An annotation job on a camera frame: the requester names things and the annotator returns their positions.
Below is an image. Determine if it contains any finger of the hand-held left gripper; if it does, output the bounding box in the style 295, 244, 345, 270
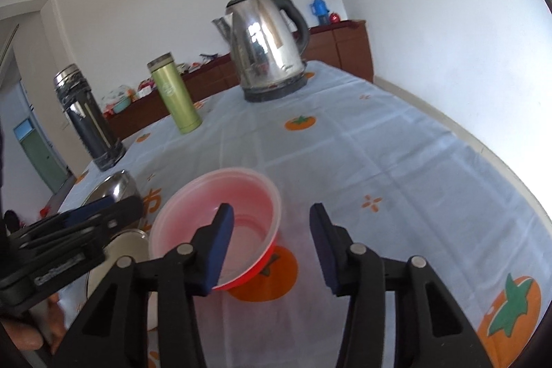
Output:
17, 213, 144, 263
6, 195, 144, 241

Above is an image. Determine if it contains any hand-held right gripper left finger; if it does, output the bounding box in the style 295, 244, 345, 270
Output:
52, 203, 236, 368

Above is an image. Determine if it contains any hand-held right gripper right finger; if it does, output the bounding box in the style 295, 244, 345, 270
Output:
309, 203, 494, 368

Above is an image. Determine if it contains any stainless steel bowl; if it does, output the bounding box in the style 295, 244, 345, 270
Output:
82, 170, 143, 239

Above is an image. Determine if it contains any white enamel mug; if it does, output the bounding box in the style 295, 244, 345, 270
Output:
85, 228, 159, 332

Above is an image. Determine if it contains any pink plastic bowl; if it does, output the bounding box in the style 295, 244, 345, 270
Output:
148, 167, 282, 292

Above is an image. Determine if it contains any person's left hand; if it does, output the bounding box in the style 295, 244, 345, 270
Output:
0, 291, 66, 356

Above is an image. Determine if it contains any green door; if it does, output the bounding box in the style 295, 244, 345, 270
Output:
13, 119, 70, 194

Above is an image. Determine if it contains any large black thermos flask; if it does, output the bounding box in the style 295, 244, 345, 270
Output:
53, 64, 127, 171

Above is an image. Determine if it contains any light blue persimmon print tablecloth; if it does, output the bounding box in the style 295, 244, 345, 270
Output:
56, 60, 552, 368

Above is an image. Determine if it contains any mesh food cover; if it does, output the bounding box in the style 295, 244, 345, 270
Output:
102, 86, 130, 106

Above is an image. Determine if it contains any green thermos bottle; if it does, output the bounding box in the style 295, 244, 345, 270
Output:
147, 53, 203, 135

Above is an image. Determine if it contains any stainless steel electric kettle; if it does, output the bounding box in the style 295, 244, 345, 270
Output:
211, 0, 311, 103

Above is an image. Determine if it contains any brown wooden sideboard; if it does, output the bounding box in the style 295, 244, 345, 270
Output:
103, 20, 374, 140

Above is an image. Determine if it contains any blue thermos jug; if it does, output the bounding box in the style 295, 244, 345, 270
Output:
309, 0, 329, 26

